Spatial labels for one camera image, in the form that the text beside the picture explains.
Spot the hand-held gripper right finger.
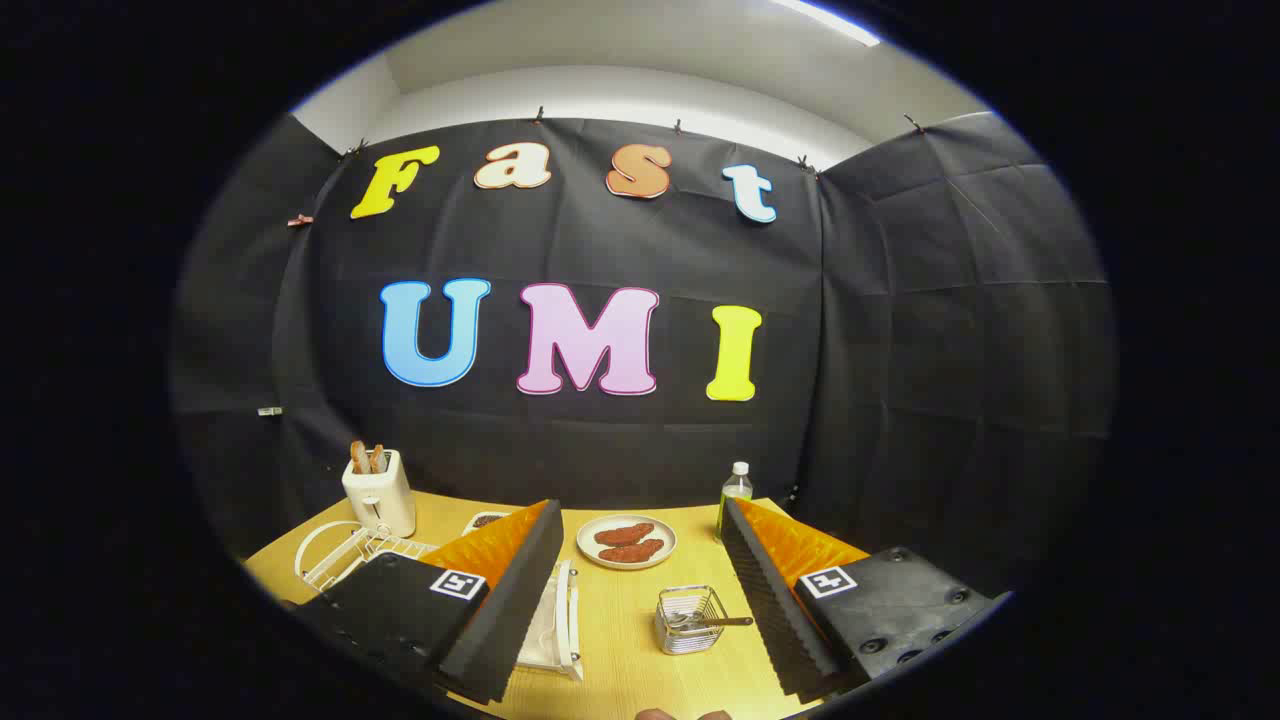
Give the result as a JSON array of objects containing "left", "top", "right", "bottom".
[{"left": 720, "top": 497, "right": 1001, "bottom": 701}]

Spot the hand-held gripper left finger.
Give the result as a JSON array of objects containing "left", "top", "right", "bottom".
[{"left": 298, "top": 498, "right": 566, "bottom": 706}]

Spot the silver wire basket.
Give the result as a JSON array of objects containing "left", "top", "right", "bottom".
[{"left": 655, "top": 585, "right": 729, "bottom": 656}]

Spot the white wire dish rack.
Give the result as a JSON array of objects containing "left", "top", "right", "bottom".
[{"left": 295, "top": 520, "right": 583, "bottom": 683}]

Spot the white plate with sausages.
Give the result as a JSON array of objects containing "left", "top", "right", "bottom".
[{"left": 576, "top": 514, "right": 678, "bottom": 571}]

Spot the green label drink bottle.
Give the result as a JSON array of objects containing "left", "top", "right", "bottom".
[{"left": 715, "top": 461, "right": 754, "bottom": 543}]

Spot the white toaster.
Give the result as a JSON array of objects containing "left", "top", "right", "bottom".
[{"left": 341, "top": 448, "right": 417, "bottom": 539}]

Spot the black backdrop cloth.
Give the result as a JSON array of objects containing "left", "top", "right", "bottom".
[{"left": 170, "top": 110, "right": 1116, "bottom": 591}]

